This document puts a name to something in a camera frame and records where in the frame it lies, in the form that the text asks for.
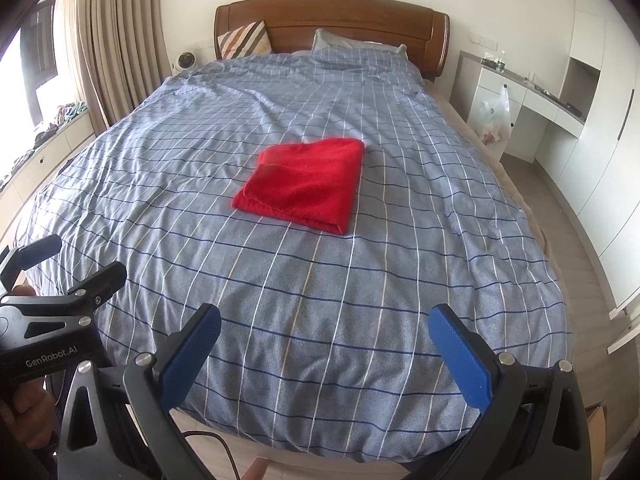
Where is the white desk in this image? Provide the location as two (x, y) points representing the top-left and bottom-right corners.
(450, 50), (588, 163)

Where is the blue-grey pillow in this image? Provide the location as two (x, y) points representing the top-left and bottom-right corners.
(312, 28), (408, 56)

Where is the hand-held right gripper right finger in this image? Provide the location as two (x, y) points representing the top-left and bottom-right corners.
(407, 302), (593, 480)

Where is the black cable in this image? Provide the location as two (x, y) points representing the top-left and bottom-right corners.
(180, 430), (241, 480)

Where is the pile of clothes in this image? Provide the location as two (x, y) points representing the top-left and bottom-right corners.
(0, 101), (88, 181)

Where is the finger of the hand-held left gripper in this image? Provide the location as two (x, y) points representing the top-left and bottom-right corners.
(67, 261), (127, 311)
(0, 234), (63, 293)

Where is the white wardrobe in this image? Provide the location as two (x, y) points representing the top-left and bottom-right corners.
(532, 0), (640, 311)

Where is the window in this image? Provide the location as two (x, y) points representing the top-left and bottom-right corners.
(0, 0), (66, 161)

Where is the red knit sweater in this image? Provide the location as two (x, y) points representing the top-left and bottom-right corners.
(231, 136), (366, 236)

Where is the beige curtain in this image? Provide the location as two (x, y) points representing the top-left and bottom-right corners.
(55, 0), (176, 131)

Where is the white window bench cabinet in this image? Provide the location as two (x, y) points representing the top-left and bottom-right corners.
(0, 110), (96, 246)

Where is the striped pillow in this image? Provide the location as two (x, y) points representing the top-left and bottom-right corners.
(218, 20), (273, 61)

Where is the person's left hand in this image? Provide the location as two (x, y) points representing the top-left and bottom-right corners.
(0, 371), (57, 443)

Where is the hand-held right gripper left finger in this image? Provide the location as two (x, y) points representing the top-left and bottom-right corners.
(56, 302), (222, 480)

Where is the wooden headboard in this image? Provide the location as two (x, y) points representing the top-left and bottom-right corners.
(214, 0), (451, 83)

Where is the small round fan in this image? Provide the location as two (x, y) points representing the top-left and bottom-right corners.
(171, 51), (200, 73)

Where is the cardboard box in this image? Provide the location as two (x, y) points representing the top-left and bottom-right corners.
(585, 402), (608, 441)

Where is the blue checked duvet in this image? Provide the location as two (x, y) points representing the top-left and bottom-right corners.
(10, 45), (573, 466)

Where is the white plastic bag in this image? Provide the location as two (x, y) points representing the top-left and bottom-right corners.
(480, 85), (513, 146)

